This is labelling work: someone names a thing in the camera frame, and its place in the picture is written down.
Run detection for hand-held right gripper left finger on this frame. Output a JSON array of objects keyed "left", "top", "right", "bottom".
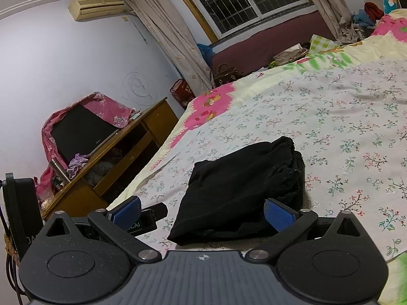
[{"left": 38, "top": 195, "right": 161, "bottom": 263}]

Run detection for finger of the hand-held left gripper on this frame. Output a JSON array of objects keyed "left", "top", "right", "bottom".
[{"left": 127, "top": 203, "right": 169, "bottom": 236}]

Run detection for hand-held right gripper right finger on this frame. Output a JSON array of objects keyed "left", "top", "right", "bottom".
[{"left": 245, "top": 199, "right": 366, "bottom": 263}]

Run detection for black pants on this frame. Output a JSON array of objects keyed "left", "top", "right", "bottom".
[{"left": 167, "top": 136, "right": 306, "bottom": 246}]

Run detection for grey plastic bag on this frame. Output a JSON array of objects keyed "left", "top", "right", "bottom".
[{"left": 87, "top": 160, "right": 114, "bottom": 186}]

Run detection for wooden tv cabinet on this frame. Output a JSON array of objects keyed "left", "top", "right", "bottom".
[{"left": 41, "top": 98, "right": 179, "bottom": 221}]

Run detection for metal thermos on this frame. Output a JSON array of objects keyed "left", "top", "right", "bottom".
[{"left": 49, "top": 158, "right": 69, "bottom": 183}]

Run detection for purple cloth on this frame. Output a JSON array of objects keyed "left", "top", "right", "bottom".
[{"left": 66, "top": 153, "right": 90, "bottom": 179}]

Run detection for black television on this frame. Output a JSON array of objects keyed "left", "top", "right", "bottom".
[{"left": 51, "top": 105, "right": 119, "bottom": 163}]

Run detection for television with pink cover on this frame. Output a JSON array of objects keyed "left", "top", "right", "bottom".
[{"left": 36, "top": 91, "right": 136, "bottom": 204}]

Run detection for floral bed sheet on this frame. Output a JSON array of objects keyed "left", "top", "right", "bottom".
[{"left": 106, "top": 60, "right": 407, "bottom": 261}]

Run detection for red bag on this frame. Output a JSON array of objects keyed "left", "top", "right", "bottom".
[{"left": 170, "top": 78, "right": 196, "bottom": 109}]

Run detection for pink and cream printed blanket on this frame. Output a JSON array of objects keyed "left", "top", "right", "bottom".
[{"left": 106, "top": 8, "right": 407, "bottom": 305}]

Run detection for brown handbag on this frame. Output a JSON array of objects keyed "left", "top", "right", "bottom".
[{"left": 214, "top": 64, "right": 241, "bottom": 87}]

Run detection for flat patterned box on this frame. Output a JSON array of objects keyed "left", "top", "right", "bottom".
[{"left": 273, "top": 43, "right": 310, "bottom": 66}]

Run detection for beige curtain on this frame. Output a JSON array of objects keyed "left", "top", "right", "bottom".
[
  {"left": 300, "top": 0, "right": 361, "bottom": 43},
  {"left": 122, "top": 0, "right": 217, "bottom": 93}
]

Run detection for green checked cloth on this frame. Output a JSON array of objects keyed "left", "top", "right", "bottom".
[{"left": 310, "top": 34, "right": 341, "bottom": 52}]

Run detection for blue cloth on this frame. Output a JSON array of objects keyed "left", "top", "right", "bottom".
[{"left": 351, "top": 11, "right": 376, "bottom": 27}]

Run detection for barred window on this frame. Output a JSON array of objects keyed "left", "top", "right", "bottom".
[{"left": 164, "top": 0, "right": 315, "bottom": 43}]

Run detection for red cloth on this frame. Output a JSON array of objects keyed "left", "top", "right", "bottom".
[{"left": 364, "top": 2, "right": 385, "bottom": 20}]

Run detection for yellow cord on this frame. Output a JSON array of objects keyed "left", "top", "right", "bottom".
[{"left": 3, "top": 233, "right": 20, "bottom": 258}]

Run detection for black cable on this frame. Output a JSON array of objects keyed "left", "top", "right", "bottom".
[{"left": 0, "top": 194, "right": 23, "bottom": 305}]

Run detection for wall air conditioner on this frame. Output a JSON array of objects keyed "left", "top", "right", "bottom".
[{"left": 69, "top": 0, "right": 126, "bottom": 22}]

